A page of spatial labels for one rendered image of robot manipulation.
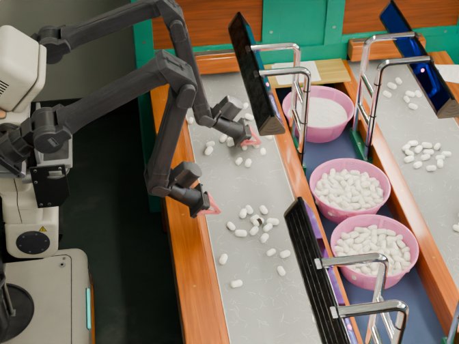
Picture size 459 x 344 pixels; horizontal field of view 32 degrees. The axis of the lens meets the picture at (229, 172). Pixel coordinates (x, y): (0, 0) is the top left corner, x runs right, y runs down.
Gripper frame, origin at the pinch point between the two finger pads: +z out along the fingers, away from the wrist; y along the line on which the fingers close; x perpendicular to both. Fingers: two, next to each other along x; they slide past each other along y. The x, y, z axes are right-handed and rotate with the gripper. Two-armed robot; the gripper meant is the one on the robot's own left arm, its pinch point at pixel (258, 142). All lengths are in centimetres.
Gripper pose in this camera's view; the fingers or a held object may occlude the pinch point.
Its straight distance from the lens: 282.1
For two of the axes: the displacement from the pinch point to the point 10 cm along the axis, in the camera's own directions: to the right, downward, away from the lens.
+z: 7.9, 3.8, 4.9
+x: -6.0, 6.6, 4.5
